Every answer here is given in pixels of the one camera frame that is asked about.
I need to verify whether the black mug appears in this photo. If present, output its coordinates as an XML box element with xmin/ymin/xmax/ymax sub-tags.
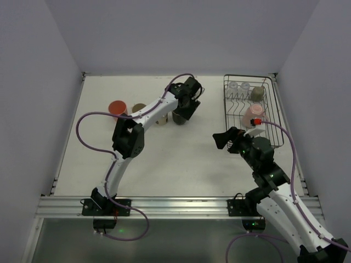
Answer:
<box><xmin>172</xmin><ymin>110</ymin><xmax>188</xmax><ymax>125</ymax></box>

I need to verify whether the metal cup with cream label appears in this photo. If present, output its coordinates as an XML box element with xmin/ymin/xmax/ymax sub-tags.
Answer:
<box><xmin>156</xmin><ymin>115</ymin><xmax>168</xmax><ymax>125</ymax></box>

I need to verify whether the pink ceramic mug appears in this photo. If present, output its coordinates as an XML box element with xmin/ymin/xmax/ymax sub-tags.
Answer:
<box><xmin>241</xmin><ymin>104</ymin><xmax>269</xmax><ymax>129</ymax></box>

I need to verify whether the beige plastic cup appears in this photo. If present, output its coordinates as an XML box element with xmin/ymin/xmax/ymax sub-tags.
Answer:
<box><xmin>132</xmin><ymin>103</ymin><xmax>146</xmax><ymax>113</ymax></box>

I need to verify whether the tall pink plastic cup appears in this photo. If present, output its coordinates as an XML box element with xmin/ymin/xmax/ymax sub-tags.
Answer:
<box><xmin>108</xmin><ymin>100</ymin><xmax>128</xmax><ymax>115</ymax></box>

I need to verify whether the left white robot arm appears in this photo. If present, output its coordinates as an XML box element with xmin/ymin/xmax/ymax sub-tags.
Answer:
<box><xmin>91</xmin><ymin>76</ymin><xmax>203</xmax><ymax>210</ymax></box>

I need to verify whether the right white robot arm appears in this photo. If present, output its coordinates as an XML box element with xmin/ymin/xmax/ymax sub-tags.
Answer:
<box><xmin>213</xmin><ymin>127</ymin><xmax>350</xmax><ymax>262</ymax></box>

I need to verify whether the left clear glass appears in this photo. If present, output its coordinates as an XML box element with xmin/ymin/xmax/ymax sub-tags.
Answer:
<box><xmin>227</xmin><ymin>81</ymin><xmax>239</xmax><ymax>97</ymax></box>

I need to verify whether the clear glass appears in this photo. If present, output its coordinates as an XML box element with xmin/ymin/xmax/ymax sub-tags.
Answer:
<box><xmin>239</xmin><ymin>82</ymin><xmax>250</xmax><ymax>98</ymax></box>
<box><xmin>227</xmin><ymin>81</ymin><xmax>239</xmax><ymax>97</ymax></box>

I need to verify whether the right clear glass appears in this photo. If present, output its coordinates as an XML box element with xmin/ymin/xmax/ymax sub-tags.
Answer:
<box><xmin>239</xmin><ymin>82</ymin><xmax>250</xmax><ymax>98</ymax></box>

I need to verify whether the grey-green ceramic cup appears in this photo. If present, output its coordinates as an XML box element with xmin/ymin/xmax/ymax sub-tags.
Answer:
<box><xmin>250</xmin><ymin>86</ymin><xmax>265</xmax><ymax>102</ymax></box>

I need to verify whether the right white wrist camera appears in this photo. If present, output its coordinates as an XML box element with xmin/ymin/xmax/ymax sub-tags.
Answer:
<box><xmin>245</xmin><ymin>124</ymin><xmax>265</xmax><ymax>137</ymax></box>

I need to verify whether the wire dish rack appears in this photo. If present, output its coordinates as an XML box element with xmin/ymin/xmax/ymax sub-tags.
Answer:
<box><xmin>223</xmin><ymin>74</ymin><xmax>281</xmax><ymax>130</ymax></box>

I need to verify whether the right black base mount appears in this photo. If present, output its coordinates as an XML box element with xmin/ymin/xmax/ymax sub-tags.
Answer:
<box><xmin>227</xmin><ymin>188</ymin><xmax>267</xmax><ymax>233</ymax></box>

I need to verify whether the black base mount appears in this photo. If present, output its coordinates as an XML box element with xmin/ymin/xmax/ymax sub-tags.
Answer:
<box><xmin>80</xmin><ymin>198</ymin><xmax>130</xmax><ymax>233</ymax></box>
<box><xmin>227</xmin><ymin>188</ymin><xmax>267</xmax><ymax>233</ymax></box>

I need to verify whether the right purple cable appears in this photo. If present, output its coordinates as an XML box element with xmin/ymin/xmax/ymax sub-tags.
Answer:
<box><xmin>226</xmin><ymin>118</ymin><xmax>351</xmax><ymax>263</ymax></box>

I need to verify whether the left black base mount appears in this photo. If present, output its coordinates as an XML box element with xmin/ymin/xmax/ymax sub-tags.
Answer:
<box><xmin>80</xmin><ymin>198</ymin><xmax>130</xmax><ymax>233</ymax></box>

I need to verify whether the aluminium mounting rail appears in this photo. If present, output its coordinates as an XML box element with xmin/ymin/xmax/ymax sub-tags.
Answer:
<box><xmin>37</xmin><ymin>195</ymin><xmax>324</xmax><ymax>220</ymax></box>

